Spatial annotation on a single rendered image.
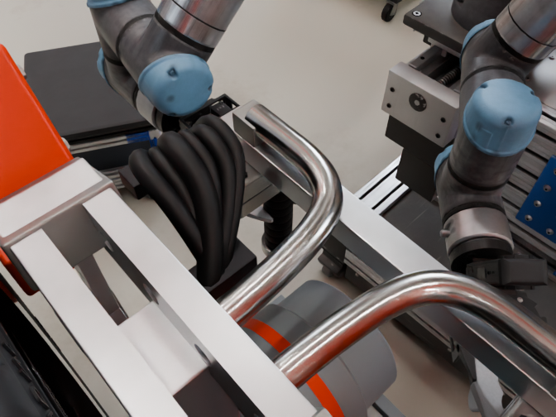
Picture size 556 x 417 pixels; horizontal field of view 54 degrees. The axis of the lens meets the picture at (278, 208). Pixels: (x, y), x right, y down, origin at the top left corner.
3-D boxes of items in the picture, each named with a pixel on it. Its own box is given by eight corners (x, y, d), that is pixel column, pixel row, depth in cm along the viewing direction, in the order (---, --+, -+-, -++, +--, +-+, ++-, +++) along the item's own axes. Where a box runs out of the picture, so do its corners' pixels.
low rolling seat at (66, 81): (58, 129, 190) (21, 49, 163) (160, 111, 196) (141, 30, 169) (62, 224, 166) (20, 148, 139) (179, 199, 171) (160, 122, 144)
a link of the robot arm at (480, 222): (516, 208, 63) (446, 205, 63) (525, 241, 60) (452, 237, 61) (496, 243, 69) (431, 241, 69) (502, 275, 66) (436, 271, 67)
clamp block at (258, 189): (210, 193, 58) (204, 160, 54) (273, 151, 61) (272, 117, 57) (240, 222, 56) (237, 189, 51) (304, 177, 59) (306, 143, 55)
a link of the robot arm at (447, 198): (439, 133, 69) (425, 176, 76) (452, 200, 63) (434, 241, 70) (501, 136, 69) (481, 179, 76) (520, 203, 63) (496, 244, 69)
